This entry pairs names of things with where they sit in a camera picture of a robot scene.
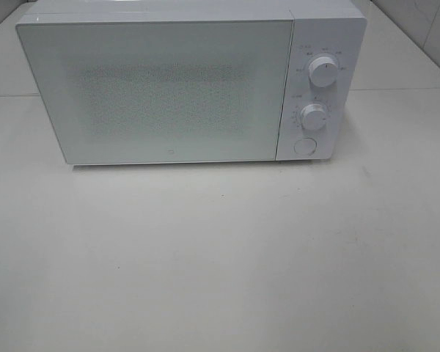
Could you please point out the round white door button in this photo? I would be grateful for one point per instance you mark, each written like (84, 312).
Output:
(305, 147)

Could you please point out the white timer knob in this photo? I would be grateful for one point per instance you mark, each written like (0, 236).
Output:
(313, 116)

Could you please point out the white microwave oven body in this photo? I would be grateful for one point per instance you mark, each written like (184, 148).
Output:
(333, 27)

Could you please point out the upper white power knob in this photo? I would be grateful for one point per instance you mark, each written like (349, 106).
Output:
(322, 70)

